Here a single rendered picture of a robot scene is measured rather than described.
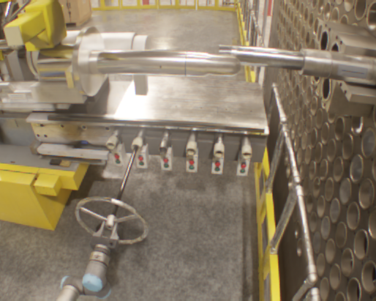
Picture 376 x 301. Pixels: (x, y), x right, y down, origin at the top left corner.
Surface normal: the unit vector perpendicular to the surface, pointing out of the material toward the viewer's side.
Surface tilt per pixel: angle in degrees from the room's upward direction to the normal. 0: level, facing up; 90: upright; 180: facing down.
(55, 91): 90
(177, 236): 0
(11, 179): 0
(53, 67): 90
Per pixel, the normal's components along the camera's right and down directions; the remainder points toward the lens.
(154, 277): 0.00, -0.76
